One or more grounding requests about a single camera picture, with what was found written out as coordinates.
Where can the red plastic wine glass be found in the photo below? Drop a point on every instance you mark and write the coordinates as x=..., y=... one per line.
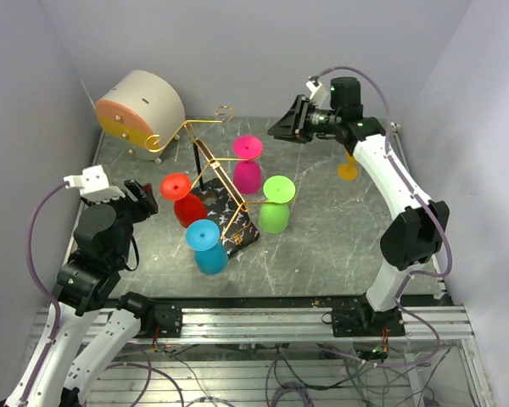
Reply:
x=188, y=208

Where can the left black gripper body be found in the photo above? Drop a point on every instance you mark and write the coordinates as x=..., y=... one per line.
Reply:
x=130, y=210

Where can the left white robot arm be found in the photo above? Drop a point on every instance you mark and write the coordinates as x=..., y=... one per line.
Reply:
x=61, y=372

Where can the orange plastic wine glass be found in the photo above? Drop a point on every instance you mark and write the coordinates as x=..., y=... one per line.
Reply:
x=348, y=170

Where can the blue plastic wine glass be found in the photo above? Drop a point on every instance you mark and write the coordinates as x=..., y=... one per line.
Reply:
x=204, y=238

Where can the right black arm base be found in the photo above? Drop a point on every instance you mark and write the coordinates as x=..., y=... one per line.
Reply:
x=364, y=323

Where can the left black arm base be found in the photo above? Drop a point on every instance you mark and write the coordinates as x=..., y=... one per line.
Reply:
x=159, y=319

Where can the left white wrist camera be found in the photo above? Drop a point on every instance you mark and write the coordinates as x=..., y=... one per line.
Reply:
x=94, y=186

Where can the green plastic wine glass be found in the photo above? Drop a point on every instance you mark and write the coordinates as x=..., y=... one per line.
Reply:
x=274, y=212

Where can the round beige drawer cabinet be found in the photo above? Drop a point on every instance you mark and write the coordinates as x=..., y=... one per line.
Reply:
x=142, y=113

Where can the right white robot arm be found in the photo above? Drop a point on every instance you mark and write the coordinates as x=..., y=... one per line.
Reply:
x=415, y=233

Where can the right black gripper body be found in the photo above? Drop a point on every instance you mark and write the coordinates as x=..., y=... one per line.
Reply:
x=318, y=121

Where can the magenta plastic wine glass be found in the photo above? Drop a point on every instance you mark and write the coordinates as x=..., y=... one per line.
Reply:
x=247, y=174

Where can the aluminium rail frame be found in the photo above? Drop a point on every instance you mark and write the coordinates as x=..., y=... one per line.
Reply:
x=279, y=355

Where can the gold wire wine glass rack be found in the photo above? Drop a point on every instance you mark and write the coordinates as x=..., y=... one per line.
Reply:
x=228, y=207

